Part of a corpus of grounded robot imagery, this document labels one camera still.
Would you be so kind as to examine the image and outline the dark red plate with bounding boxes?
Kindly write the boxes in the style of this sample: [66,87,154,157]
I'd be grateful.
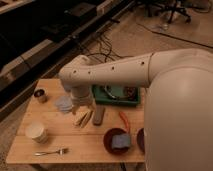
[137,128,145,153]

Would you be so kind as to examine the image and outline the small metal cup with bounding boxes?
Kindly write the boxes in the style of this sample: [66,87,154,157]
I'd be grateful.
[34,89,47,103]

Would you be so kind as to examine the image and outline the silver fork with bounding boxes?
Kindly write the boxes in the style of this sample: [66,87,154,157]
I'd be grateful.
[34,148,69,156]

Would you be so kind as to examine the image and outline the black floor cables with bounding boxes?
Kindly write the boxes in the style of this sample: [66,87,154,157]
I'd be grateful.
[79,33,126,64]

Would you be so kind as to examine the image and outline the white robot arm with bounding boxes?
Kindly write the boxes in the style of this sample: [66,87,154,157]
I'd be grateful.
[59,48,213,171]

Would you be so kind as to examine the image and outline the grey blue round lid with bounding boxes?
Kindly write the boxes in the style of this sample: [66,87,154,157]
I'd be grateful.
[55,96,73,113]

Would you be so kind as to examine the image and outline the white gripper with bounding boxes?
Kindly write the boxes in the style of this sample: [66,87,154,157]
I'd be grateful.
[70,86,94,115]

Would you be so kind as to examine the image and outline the dark rectangular block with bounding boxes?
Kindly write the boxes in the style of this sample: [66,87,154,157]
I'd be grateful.
[92,106,105,126]

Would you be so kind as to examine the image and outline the dark red bowl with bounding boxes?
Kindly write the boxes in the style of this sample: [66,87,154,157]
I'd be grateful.
[103,128,131,155]

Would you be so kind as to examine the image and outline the black office chair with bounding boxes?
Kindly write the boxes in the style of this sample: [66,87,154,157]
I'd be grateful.
[140,0,191,24]

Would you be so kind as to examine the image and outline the white paper cup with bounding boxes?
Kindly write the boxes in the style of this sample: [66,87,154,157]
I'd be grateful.
[25,122,48,143]

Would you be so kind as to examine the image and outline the blue sponge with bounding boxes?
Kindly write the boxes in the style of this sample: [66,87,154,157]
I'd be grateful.
[111,133,131,149]

